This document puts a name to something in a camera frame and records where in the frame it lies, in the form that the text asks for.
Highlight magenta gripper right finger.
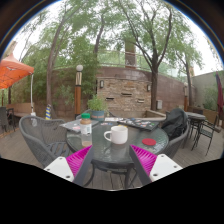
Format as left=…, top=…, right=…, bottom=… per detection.
left=129, top=145, right=182, bottom=186

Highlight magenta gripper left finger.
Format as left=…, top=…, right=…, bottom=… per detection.
left=45, top=145, right=94, bottom=186

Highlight red round coaster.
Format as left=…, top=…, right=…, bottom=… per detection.
left=142, top=138, right=156, bottom=146

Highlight round glass patio table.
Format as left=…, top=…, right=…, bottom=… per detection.
left=65, top=119, right=170, bottom=190

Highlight grey wicker chair right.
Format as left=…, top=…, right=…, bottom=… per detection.
left=161, top=123, right=190, bottom=158

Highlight grey wicker chair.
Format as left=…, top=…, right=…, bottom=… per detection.
left=19, top=115, right=70, bottom=167
left=161, top=123, right=190, bottom=158

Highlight grey wicker chair left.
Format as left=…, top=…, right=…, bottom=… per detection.
left=19, top=115, right=70, bottom=167

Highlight black tray with items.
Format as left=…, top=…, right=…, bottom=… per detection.
left=118, top=118, right=159, bottom=131

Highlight white ceramic mug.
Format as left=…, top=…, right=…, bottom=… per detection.
left=104, top=126, right=128, bottom=145

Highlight plastic bottle green cap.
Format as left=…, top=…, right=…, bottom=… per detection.
left=80, top=113, right=92, bottom=147

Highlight small round table right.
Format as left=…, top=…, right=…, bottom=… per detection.
left=187, top=112, right=206, bottom=137

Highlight potted green plant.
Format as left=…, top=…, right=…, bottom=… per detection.
left=87, top=95, right=107, bottom=121

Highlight black metal chair right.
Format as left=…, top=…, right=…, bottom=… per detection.
left=192, top=117, right=218, bottom=148

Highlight black chair far left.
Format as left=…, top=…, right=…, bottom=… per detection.
left=0, top=106, right=15, bottom=132

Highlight closed maroon umbrella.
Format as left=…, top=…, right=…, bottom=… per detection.
left=215, top=72, right=224, bottom=120

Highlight orange patio umbrella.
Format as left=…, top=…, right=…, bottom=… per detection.
left=0, top=54, right=34, bottom=89

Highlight wooden lamp post globe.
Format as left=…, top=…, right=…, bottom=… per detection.
left=74, top=65, right=83, bottom=118

